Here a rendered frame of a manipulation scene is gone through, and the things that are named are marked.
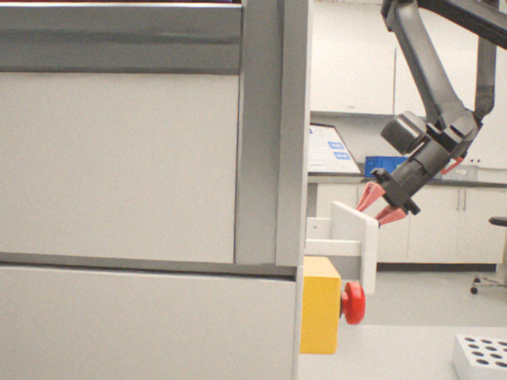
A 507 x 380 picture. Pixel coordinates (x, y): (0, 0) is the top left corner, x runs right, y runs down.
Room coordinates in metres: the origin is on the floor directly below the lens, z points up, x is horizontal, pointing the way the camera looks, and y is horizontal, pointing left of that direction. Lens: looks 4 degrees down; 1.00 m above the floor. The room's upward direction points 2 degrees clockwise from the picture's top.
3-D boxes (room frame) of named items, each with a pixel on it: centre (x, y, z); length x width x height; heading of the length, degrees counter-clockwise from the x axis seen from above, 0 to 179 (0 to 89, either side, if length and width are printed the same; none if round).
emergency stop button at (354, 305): (0.36, -0.09, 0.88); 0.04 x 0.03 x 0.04; 179
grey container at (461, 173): (4.11, -2.10, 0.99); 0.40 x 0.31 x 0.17; 92
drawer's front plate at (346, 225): (0.69, -0.17, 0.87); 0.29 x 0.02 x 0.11; 179
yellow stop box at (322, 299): (0.36, -0.06, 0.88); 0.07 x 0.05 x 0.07; 179
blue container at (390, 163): (4.01, -1.46, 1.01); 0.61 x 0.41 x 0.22; 92
